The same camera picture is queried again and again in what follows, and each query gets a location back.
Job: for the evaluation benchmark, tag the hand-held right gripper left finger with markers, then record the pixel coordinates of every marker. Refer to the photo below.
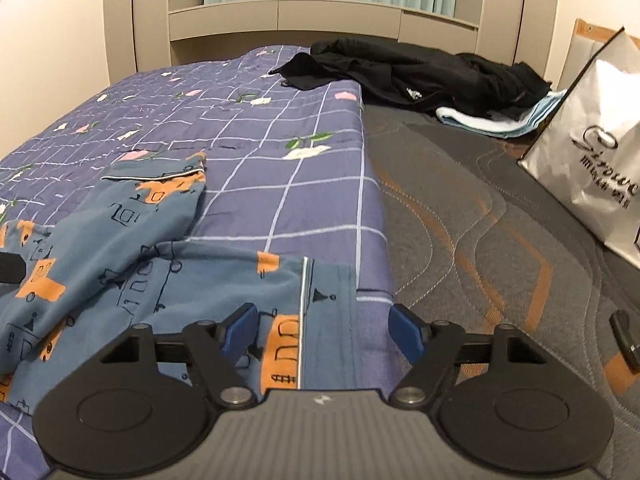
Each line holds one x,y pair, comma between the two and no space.
242,331

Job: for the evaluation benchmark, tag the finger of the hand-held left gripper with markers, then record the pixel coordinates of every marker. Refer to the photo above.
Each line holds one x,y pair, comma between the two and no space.
11,268

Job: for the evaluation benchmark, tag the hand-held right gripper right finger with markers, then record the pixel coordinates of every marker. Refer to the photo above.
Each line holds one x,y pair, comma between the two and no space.
405,332

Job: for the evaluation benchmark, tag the blue printed pants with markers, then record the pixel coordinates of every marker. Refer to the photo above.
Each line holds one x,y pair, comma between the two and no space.
100,240

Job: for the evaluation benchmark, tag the grey quilted mattress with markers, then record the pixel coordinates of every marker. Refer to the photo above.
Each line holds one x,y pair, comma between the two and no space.
450,185

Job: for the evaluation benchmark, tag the purple checked floral quilt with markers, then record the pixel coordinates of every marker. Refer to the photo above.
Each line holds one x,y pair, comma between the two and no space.
280,160

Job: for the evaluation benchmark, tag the small black object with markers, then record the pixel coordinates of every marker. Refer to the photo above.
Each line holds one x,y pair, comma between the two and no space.
624,332

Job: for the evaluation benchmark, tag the light blue towel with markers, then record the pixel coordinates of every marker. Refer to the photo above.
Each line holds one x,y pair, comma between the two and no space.
500,122

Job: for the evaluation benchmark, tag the black clothes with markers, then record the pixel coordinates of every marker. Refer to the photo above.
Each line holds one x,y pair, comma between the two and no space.
400,70

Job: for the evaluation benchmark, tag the white shopping bag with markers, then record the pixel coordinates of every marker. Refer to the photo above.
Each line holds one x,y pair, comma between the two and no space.
595,135

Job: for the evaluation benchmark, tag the beige wardrobe unit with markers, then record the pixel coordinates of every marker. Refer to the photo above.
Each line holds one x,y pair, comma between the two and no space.
225,25

